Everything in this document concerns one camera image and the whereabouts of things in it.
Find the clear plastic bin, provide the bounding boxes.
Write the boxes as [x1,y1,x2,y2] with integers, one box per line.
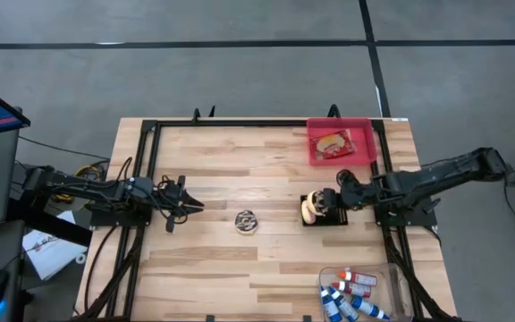
[317,262,415,322]

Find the red snack packet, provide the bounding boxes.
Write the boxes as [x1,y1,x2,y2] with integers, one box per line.
[309,129,358,161]

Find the black mesh basket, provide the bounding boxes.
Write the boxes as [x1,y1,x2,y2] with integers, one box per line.
[300,193,350,228]

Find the white printed paper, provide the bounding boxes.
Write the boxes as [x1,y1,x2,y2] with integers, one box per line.
[21,209,89,282]

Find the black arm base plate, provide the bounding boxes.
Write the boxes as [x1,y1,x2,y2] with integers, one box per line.
[373,191,438,228]
[89,203,154,228]

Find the red plastic tray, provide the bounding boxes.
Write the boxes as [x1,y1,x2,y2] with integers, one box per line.
[306,117,378,168]

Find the black cable bundle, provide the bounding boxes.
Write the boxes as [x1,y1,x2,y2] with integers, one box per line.
[382,225,460,322]
[72,225,145,321]

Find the blue cap squeeze bottle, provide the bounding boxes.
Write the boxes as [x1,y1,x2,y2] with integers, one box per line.
[318,285,343,322]
[350,294,392,321]
[327,286,360,322]

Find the grey desk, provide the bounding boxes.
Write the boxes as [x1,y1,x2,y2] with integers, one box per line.
[0,218,29,322]

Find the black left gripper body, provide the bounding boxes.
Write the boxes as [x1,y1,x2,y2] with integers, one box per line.
[163,175,188,234]

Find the pink icing toy donut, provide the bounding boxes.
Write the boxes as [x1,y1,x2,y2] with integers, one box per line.
[300,199,317,225]

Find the black stand beam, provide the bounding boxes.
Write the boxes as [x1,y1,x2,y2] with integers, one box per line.
[5,196,94,248]

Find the red bottle orange label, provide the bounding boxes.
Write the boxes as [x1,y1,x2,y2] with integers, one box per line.
[336,267,378,287]
[331,280,373,299]

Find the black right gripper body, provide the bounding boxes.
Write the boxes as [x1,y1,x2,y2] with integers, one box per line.
[324,187,344,214]

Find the yellow cable coil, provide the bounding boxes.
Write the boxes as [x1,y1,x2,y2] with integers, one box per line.
[73,164,103,181]

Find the chocolate icing toy donut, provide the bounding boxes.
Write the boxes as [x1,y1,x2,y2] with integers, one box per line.
[233,209,259,236]

